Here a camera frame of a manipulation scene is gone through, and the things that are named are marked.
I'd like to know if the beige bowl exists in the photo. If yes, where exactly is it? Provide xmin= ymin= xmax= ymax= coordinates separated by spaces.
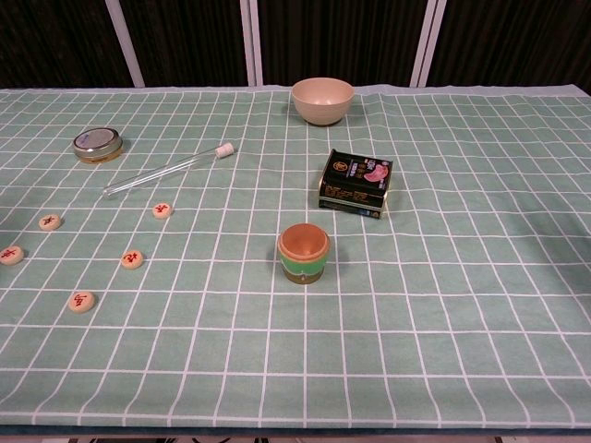
xmin=290 ymin=77 xmax=356 ymax=126

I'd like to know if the green checked tablecloth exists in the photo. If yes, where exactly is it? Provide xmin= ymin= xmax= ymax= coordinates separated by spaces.
xmin=0 ymin=84 xmax=591 ymax=430

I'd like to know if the glass test tube white stopper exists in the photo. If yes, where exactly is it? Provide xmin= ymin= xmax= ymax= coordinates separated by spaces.
xmin=102 ymin=142 xmax=235 ymax=200

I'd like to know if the round tin with silver lid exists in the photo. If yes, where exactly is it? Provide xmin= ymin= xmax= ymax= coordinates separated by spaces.
xmin=72 ymin=127 xmax=125 ymax=164

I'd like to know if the white partition frame post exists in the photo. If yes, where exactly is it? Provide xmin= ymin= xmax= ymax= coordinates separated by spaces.
xmin=239 ymin=0 xmax=263 ymax=87
xmin=409 ymin=0 xmax=448 ymax=88
xmin=104 ymin=0 xmax=145 ymax=88

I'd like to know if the orange cup with green band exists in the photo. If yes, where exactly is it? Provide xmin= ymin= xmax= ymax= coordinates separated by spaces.
xmin=276 ymin=222 xmax=331 ymax=286

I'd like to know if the black tea box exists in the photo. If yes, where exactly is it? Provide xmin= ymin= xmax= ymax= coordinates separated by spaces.
xmin=317 ymin=148 xmax=395 ymax=221

